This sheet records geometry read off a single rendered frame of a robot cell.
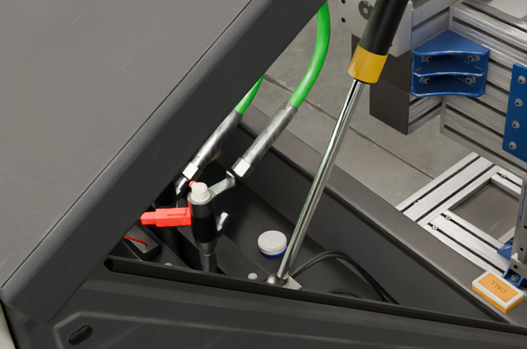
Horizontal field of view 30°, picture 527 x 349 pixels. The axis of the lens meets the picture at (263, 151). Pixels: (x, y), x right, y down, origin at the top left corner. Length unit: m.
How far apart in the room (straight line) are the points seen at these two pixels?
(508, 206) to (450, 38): 0.80
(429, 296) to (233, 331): 0.66
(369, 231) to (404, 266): 0.06
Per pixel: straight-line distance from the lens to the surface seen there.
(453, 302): 1.19
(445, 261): 1.19
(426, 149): 2.83
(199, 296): 0.56
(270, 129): 1.06
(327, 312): 0.66
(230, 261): 1.14
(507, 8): 1.65
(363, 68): 0.59
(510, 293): 1.15
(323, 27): 1.04
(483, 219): 2.33
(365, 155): 2.80
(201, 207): 1.04
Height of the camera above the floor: 1.80
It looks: 40 degrees down
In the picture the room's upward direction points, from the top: 4 degrees counter-clockwise
